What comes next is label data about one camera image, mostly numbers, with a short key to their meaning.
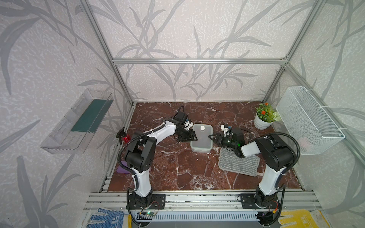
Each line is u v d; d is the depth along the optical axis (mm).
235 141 785
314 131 616
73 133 642
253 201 730
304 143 733
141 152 496
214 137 931
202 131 938
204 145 937
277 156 496
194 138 845
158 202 728
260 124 983
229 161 879
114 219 683
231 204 735
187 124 825
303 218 690
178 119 767
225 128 910
